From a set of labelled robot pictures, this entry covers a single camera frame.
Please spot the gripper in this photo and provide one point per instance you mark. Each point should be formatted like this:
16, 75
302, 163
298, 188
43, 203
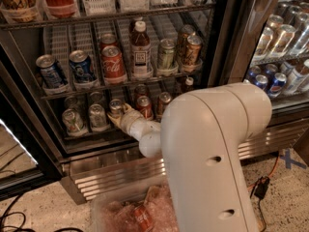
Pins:
132, 120

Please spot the silver redbull can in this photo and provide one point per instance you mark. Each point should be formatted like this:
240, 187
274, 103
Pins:
116, 108

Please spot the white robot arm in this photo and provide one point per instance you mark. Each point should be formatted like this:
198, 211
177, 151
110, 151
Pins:
199, 136

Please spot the silver white can bottom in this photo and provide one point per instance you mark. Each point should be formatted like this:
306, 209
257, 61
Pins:
97, 117

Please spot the red can bottom front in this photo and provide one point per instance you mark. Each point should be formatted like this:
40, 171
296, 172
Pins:
144, 106

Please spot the red can bottom behind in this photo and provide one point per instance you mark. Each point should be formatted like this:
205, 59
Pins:
141, 90

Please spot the white green can bottom left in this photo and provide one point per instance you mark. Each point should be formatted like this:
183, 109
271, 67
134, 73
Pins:
72, 120

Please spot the red coca-cola can front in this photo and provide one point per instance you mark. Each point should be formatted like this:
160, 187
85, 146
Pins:
112, 61

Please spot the red coca-cola can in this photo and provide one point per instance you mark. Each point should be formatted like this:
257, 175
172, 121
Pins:
112, 61
107, 39

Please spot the silver can behind left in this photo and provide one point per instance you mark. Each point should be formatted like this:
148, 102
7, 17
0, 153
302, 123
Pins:
74, 102

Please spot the blue pepsi can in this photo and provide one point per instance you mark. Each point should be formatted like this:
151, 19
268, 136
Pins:
81, 66

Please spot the stainless fridge bottom grille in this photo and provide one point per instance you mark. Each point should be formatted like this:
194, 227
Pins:
92, 176

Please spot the brown bottle bottom shelf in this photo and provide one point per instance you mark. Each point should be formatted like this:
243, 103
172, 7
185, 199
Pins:
184, 84

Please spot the red coca-cola can behind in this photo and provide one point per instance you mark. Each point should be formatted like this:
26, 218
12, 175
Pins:
107, 39

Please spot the blue silver can left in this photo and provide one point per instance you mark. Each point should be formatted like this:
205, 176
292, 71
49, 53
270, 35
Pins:
51, 71

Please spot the green silver can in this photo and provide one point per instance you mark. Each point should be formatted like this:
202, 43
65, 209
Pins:
165, 54

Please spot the gold brown can front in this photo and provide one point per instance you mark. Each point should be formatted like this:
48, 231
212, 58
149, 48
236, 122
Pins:
193, 47

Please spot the gold brown can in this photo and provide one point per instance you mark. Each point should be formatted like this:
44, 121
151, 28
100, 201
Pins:
193, 47
183, 33

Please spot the gold brown can behind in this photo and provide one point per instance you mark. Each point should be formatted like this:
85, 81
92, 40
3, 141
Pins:
183, 33

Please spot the red cola can in bin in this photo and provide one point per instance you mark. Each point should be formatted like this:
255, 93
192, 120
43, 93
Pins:
143, 218

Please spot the open fridge door left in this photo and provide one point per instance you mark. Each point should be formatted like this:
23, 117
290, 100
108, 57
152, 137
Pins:
24, 165

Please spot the gold patterned can top shelf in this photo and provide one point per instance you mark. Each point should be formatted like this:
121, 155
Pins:
19, 10

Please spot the closed glass fridge door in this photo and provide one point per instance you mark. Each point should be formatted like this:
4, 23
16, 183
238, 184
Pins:
236, 30

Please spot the brown tea bottle white cap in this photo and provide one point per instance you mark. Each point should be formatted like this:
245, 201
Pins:
140, 50

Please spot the clear plastic bin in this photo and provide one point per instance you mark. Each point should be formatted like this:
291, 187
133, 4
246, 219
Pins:
113, 210

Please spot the black power adapter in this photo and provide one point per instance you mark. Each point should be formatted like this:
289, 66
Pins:
262, 188

